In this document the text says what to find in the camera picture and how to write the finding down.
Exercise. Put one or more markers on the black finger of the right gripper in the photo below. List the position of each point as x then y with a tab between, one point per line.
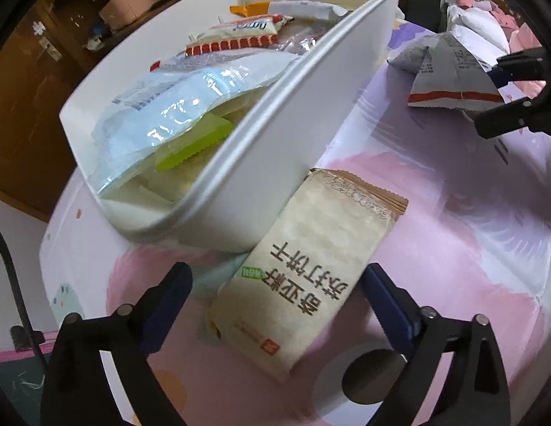
532	114

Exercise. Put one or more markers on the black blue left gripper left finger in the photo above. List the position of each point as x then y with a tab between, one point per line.
76	389

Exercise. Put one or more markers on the green small snack packet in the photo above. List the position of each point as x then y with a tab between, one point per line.
209	130

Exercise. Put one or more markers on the beige soda cracker packet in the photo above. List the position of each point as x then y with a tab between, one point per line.
301	273

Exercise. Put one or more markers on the orange white snack packet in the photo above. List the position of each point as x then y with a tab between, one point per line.
305	9

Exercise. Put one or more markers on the light blue snack bag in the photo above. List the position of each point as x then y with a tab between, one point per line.
169	101

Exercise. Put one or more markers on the pink cartoon tablecloth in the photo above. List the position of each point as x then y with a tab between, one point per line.
476	238

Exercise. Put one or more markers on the silver door handle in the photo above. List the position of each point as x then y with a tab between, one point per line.
50	49

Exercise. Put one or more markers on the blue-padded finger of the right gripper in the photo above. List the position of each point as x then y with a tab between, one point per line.
532	64

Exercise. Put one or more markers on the red white striped snack packet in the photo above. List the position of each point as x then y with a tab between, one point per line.
250	32

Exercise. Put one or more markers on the brown wooden door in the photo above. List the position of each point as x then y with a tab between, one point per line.
35	157

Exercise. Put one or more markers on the white plastic storage bin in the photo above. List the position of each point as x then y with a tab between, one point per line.
227	196

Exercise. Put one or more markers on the white grey triangular snack bag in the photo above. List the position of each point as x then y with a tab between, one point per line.
446	75

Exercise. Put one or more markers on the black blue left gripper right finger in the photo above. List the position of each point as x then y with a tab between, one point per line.
475	391

